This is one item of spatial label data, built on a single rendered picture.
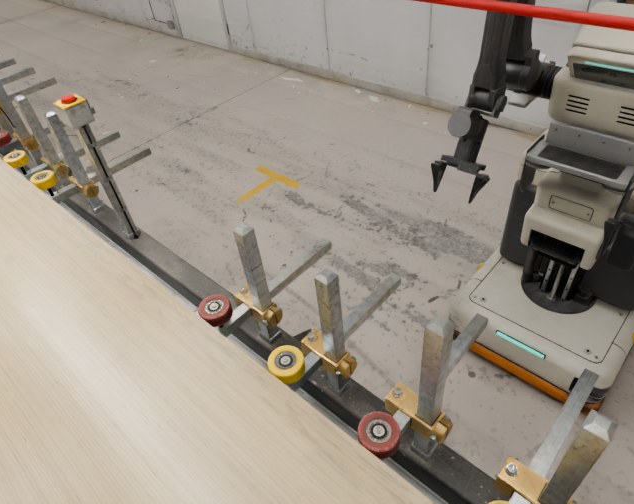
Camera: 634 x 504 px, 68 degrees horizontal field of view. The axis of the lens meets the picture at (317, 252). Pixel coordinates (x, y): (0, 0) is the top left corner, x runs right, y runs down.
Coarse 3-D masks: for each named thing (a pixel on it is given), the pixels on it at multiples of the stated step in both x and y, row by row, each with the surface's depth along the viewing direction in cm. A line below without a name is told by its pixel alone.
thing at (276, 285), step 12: (324, 240) 141; (312, 252) 138; (324, 252) 140; (300, 264) 135; (312, 264) 138; (276, 276) 132; (288, 276) 132; (276, 288) 130; (240, 312) 124; (228, 324) 121; (240, 324) 124
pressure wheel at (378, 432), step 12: (372, 420) 90; (384, 420) 90; (360, 432) 88; (372, 432) 89; (384, 432) 88; (396, 432) 88; (372, 444) 87; (384, 444) 86; (396, 444) 87; (384, 456) 87
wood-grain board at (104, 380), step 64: (0, 192) 165; (0, 256) 139; (64, 256) 136; (0, 320) 120; (64, 320) 118; (128, 320) 115; (192, 320) 114; (0, 384) 105; (64, 384) 103; (128, 384) 102; (192, 384) 100; (256, 384) 99; (0, 448) 94; (64, 448) 92; (128, 448) 91; (192, 448) 90; (256, 448) 89; (320, 448) 88
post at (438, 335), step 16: (432, 320) 76; (448, 320) 76; (432, 336) 76; (448, 336) 76; (432, 352) 79; (448, 352) 80; (432, 368) 82; (432, 384) 84; (432, 400) 88; (432, 416) 91; (416, 432) 100
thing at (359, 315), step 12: (396, 276) 128; (384, 288) 125; (396, 288) 128; (372, 300) 122; (384, 300) 125; (360, 312) 120; (372, 312) 122; (348, 324) 117; (360, 324) 120; (348, 336) 118; (312, 360) 110; (312, 372) 111; (288, 384) 106; (300, 384) 108
